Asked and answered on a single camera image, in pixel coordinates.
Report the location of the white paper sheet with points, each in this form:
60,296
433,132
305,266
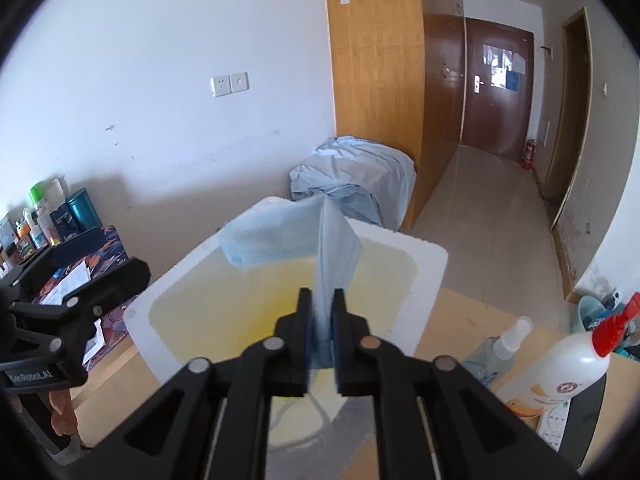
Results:
70,282
95,345

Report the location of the dark blue box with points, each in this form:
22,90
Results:
64,222

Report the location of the wooden wardrobe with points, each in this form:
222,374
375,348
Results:
380,85

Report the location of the blue face mask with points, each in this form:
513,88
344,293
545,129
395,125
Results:
330,250

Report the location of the white foam box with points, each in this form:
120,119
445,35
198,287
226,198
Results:
395,260

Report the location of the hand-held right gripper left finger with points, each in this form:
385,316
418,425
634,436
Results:
302,330

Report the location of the white lotion bottle red cap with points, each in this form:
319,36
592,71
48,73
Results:
560,365

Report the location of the wooden side door frame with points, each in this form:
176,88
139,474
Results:
570,110

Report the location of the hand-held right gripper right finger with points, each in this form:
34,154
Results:
336,340

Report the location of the white remote control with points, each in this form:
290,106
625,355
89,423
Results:
552,425

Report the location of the clear blue spray bottle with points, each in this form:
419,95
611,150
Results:
492,355

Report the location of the black phone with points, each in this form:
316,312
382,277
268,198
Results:
587,410

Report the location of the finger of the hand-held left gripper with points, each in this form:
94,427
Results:
115,282
55,255

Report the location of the teal canister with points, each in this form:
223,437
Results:
84,210

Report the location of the wall hook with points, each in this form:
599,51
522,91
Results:
547,49

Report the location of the blue door notice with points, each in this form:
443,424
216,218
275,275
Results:
512,81

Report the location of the person's left hand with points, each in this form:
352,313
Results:
62,410

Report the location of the brown entrance door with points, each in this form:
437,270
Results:
495,115

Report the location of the white wall socket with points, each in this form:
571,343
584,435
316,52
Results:
220,86

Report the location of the red fire extinguisher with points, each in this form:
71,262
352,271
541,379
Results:
528,156

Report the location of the teal cup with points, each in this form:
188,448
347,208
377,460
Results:
590,312

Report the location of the white door notice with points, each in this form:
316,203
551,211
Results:
495,57

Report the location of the group of toiletry bottles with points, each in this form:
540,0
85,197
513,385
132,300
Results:
22,240

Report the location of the printed blanket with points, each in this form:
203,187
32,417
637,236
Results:
112,250

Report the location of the green cap white bottle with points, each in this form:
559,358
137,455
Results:
42,197

